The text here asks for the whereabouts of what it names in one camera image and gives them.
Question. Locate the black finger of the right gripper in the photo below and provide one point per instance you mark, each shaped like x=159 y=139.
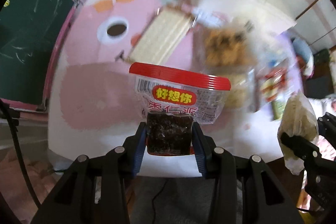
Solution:
x=301 y=147

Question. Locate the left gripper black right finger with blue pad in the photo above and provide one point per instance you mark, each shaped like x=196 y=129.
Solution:
x=265 y=200

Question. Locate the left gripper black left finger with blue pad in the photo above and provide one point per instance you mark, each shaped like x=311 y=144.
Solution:
x=93 y=190

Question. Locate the clear bag beige snack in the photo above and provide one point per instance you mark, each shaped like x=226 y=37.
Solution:
x=298 y=119

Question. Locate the red-lidded date snack packet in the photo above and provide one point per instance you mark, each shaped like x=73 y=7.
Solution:
x=172 y=101

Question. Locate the pink cartoon tablecloth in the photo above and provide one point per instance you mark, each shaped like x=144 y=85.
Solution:
x=98 y=99

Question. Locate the wafer biscuit packet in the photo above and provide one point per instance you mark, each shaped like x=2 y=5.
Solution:
x=162 y=36

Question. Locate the green chalkboard pink frame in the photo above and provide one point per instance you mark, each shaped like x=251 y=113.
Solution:
x=32 y=35

